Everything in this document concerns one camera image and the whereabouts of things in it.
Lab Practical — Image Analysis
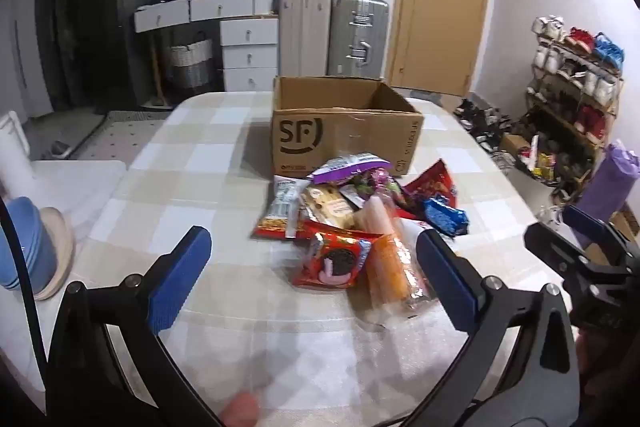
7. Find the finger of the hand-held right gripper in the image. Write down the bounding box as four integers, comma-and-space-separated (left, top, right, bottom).
524, 222, 602, 281
561, 204, 640, 261

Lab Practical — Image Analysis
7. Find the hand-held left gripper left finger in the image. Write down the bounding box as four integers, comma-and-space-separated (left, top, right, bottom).
45, 226, 223, 427

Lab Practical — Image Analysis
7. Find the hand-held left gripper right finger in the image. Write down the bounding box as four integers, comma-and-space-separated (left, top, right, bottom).
415, 228, 580, 427

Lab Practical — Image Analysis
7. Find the orange wafer packet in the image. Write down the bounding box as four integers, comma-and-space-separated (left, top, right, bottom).
362, 197, 436, 323

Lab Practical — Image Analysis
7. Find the blue cookie packet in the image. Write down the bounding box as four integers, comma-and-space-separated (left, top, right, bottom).
422, 196, 471, 237

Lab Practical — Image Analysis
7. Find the red chip bag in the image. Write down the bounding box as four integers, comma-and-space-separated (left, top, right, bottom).
400, 159, 458, 220

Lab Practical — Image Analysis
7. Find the red cookie packet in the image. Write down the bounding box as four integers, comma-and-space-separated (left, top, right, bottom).
291, 229, 373, 290

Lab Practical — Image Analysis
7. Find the white and red peanut packet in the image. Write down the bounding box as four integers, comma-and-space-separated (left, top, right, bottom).
251, 176, 311, 240

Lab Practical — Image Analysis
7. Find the yellow biscuit packet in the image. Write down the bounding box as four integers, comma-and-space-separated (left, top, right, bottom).
300, 184, 368, 230

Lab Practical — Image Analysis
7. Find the purple and white snack packet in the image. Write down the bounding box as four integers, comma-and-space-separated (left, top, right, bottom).
307, 153, 392, 184

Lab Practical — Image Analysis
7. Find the brown cardboard box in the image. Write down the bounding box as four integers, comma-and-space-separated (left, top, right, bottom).
271, 76, 425, 180

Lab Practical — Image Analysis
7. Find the person's left hand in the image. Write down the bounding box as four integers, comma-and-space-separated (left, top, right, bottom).
221, 393, 262, 427

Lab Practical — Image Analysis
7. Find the purple yoga mat roll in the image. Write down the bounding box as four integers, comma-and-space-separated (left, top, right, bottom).
577, 139, 640, 228

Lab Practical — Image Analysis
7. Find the bamboo shoe rack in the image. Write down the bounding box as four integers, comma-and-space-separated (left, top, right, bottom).
525, 42, 623, 188

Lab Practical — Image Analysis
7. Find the beige round board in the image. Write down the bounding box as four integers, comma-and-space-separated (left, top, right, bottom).
37, 207, 76, 300

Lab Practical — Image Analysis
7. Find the group of sneakers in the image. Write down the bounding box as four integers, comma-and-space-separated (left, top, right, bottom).
452, 99, 516, 152

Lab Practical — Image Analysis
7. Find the white plastic chair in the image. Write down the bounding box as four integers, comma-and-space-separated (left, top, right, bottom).
0, 111, 128, 228

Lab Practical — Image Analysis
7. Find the black and white rug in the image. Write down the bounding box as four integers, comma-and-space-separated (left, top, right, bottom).
75, 111, 176, 162

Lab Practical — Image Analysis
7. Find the blue plastic basin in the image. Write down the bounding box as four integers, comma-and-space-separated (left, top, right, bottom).
0, 197, 58, 290

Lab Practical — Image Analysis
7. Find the group of assorted shoes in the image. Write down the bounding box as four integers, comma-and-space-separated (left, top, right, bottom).
530, 14, 626, 142

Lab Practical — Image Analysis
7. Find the woven laundry basket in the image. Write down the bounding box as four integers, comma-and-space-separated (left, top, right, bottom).
165, 38, 215, 88

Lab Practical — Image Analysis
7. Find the white drawer desk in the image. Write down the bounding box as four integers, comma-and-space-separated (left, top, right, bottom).
134, 0, 280, 92

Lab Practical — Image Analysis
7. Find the wooden door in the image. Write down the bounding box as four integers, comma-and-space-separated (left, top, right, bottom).
387, 0, 493, 98

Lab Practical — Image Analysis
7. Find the silver suitcase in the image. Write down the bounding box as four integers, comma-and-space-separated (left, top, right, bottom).
327, 0, 390, 78

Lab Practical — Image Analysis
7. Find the cream suitcase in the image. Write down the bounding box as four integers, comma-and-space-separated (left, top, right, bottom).
277, 0, 332, 78

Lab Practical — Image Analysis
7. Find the black glass cabinet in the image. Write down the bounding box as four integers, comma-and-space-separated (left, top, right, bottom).
35, 0, 121, 110

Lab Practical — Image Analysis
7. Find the black cable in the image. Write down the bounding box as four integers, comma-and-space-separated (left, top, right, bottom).
0, 196, 48, 360

